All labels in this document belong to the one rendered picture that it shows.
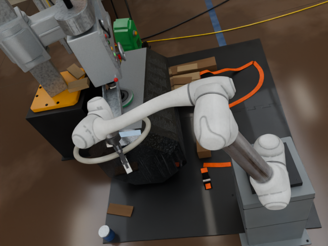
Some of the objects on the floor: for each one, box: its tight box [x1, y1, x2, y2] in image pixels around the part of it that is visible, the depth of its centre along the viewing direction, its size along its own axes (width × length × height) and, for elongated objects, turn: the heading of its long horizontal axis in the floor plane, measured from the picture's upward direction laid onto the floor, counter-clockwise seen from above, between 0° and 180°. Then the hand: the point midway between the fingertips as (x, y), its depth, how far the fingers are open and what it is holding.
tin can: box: [99, 226, 115, 242], centre depth 253 cm, size 10×10×13 cm
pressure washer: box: [110, 0, 149, 57], centre depth 384 cm, size 35×35×87 cm
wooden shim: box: [106, 203, 134, 217], centre depth 271 cm, size 25×10×2 cm, turn 88°
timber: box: [196, 139, 211, 159], centre depth 287 cm, size 30×12×12 cm, turn 11°
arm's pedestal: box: [229, 137, 315, 246], centre depth 204 cm, size 50×50×80 cm
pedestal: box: [25, 68, 107, 161], centre depth 316 cm, size 66×66×74 cm
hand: (126, 165), depth 157 cm, fingers closed on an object, 4 cm apart
